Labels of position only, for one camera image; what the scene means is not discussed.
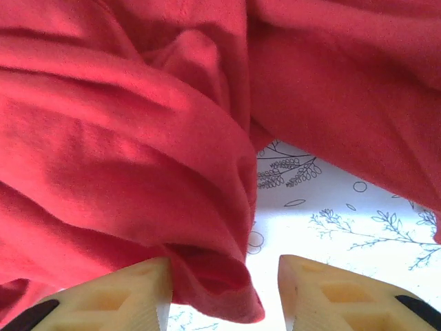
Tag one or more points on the red t-shirt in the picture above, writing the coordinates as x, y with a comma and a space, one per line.
103, 138

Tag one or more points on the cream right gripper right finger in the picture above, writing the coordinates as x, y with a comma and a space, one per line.
344, 300

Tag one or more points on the floral table cover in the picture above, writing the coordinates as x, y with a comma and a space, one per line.
327, 224

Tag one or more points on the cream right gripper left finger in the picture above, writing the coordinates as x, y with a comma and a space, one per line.
113, 303

